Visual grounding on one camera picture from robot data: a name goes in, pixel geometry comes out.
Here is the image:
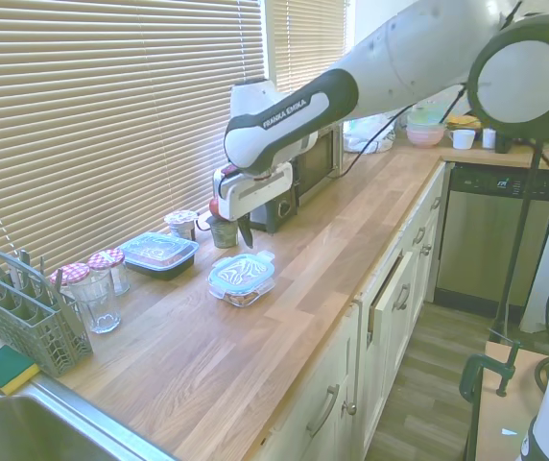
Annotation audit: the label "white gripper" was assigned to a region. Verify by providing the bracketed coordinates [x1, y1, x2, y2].
[212, 161, 297, 252]

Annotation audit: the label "clear teal-rimmed container lid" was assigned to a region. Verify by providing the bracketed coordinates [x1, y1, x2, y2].
[206, 249, 277, 290]

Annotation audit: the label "plywood robot base board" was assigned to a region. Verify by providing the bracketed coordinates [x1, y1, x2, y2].
[465, 339, 549, 461]

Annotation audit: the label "glass food container with nuts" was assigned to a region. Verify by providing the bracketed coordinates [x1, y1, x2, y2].
[207, 268, 277, 309]

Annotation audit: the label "black container with teal lid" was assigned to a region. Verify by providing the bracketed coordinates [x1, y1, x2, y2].
[118, 231, 201, 281]

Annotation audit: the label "glass jar red checkered lid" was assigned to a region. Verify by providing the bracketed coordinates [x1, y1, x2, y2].
[48, 262, 91, 302]
[86, 249, 131, 297]

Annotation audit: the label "green can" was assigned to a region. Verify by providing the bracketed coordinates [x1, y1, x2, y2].
[208, 215, 244, 250]

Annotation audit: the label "white plastic bag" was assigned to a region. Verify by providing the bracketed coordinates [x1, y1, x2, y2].
[343, 114, 396, 155]

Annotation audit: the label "clear drinking glass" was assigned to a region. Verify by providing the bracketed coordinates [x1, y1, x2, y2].
[65, 268, 124, 335]

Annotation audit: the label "white kitchen base cabinets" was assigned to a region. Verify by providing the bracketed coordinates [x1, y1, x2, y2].
[250, 162, 449, 461]

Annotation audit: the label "pink bowl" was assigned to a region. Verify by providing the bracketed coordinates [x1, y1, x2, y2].
[406, 123, 448, 148]

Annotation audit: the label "beige slatted window blinds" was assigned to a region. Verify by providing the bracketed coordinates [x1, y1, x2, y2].
[0, 0, 269, 345]
[272, 0, 348, 93]

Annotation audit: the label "pale green bowl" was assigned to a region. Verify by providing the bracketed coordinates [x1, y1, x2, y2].
[407, 103, 444, 127]

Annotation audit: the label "white mug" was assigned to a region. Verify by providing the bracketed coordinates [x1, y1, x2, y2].
[445, 128, 478, 151]

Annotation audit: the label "stainless steel dishwasher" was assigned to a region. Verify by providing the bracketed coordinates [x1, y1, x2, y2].
[435, 162, 549, 319]

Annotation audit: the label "grey plastic cutlery basket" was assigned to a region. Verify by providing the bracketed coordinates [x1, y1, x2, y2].
[0, 248, 94, 377]

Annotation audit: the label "green metal clamp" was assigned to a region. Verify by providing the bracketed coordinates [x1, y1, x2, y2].
[459, 352, 518, 461]

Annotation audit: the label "yellow green dish sponge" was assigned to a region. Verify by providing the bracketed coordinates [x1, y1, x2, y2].
[0, 344, 42, 397]

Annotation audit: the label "stainless steel double sink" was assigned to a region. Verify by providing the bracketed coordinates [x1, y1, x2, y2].
[0, 372, 182, 461]

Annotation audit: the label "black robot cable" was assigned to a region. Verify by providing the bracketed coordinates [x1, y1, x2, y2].
[331, 81, 468, 180]

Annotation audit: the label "black camera tripod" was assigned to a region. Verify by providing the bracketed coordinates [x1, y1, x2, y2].
[488, 136, 549, 348]

